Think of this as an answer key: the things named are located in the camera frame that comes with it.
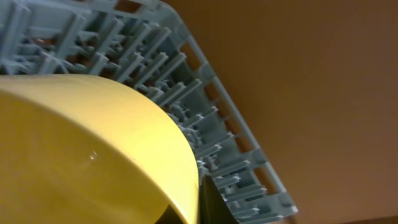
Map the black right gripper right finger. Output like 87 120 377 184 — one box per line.
200 175 239 224

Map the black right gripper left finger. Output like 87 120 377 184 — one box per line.
155 204 184 224

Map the yellow bowl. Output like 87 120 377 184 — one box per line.
1 75 199 223

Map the grey plastic dishwasher rack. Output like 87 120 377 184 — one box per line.
1 0 298 223

